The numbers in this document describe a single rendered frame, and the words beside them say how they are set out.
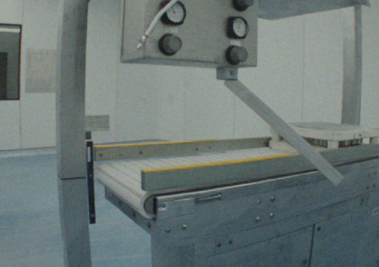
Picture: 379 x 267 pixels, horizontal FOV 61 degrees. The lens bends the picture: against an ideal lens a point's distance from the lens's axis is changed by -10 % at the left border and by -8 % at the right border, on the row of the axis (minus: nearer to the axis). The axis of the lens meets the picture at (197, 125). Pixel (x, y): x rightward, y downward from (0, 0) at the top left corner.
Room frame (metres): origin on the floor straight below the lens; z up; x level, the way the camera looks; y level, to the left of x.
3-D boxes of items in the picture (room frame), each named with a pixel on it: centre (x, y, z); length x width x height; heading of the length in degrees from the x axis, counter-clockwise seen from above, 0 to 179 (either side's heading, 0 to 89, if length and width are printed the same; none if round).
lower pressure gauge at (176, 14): (0.53, 0.04, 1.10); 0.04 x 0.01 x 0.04; 123
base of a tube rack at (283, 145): (1.02, -0.39, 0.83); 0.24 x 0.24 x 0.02; 32
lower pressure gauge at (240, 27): (0.59, -0.06, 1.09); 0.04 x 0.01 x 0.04; 123
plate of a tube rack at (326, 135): (1.02, -0.39, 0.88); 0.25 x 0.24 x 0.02; 32
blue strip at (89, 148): (0.78, 0.24, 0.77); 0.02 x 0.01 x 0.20; 123
